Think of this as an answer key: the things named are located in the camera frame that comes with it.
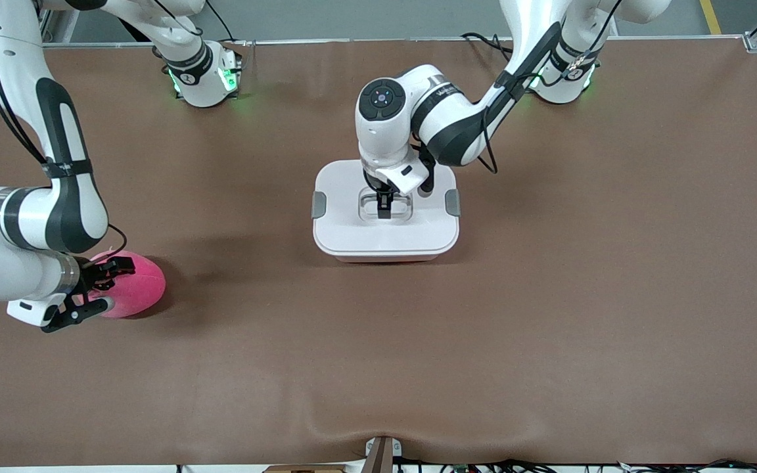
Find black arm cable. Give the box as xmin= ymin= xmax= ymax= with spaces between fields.
xmin=474 ymin=0 xmax=620 ymax=175
xmin=0 ymin=0 xmax=128 ymax=258

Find brown table mat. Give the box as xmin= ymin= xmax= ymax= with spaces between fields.
xmin=0 ymin=38 xmax=757 ymax=468

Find pink plush toy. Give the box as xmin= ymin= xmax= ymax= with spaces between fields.
xmin=83 ymin=250 xmax=167 ymax=320

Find black base power cables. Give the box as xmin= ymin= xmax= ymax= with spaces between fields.
xmin=461 ymin=32 xmax=517 ymax=63

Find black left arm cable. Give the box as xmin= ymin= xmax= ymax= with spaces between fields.
xmin=474 ymin=0 xmax=620 ymax=175

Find white box lid grey clips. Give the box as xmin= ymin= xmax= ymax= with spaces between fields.
xmin=311 ymin=159 xmax=461 ymax=257

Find pink plastic box base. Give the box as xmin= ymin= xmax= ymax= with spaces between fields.
xmin=334 ymin=252 xmax=444 ymax=264

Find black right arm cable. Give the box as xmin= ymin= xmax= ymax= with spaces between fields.
xmin=0 ymin=0 xmax=128 ymax=258

